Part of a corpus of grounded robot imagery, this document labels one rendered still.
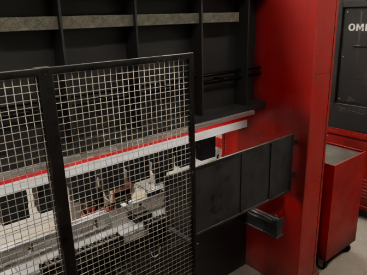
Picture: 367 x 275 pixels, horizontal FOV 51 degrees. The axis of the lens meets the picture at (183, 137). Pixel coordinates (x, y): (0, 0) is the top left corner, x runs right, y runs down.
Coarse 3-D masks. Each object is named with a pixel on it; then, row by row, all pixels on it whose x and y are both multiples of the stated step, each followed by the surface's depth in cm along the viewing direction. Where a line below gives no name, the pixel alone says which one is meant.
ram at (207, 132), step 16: (208, 128) 284; (224, 128) 295; (240, 128) 307; (144, 144) 250; (160, 144) 259; (96, 160) 230; (112, 160) 237; (16, 176) 202; (32, 176) 208; (0, 192) 199; (16, 192) 204
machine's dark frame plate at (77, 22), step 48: (0, 0) 174; (48, 0) 187; (96, 0) 203; (144, 0) 221; (192, 0) 238; (240, 0) 263; (0, 48) 179; (48, 48) 193; (96, 48) 209; (144, 48) 228; (192, 48) 247; (240, 48) 272; (96, 96) 215; (144, 96) 235; (240, 96) 281; (96, 144) 208
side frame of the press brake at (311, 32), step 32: (256, 0) 279; (288, 0) 258; (320, 0) 243; (256, 32) 285; (288, 32) 263; (320, 32) 251; (256, 64) 291; (288, 64) 269; (320, 64) 259; (256, 96) 297; (288, 96) 274; (320, 96) 268; (256, 128) 304; (288, 128) 280; (320, 128) 277; (320, 160) 287; (288, 192) 293; (320, 192) 297; (288, 224) 299; (256, 256) 336; (288, 256) 306
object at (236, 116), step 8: (248, 112) 278; (216, 120) 258; (224, 120) 264; (184, 128) 242; (160, 136) 231; (120, 144) 214; (128, 144) 218; (136, 144) 221; (88, 152) 203; (96, 152) 206; (104, 152) 209; (64, 160) 195; (72, 160) 198; (32, 168) 186; (0, 176) 177; (8, 176) 179
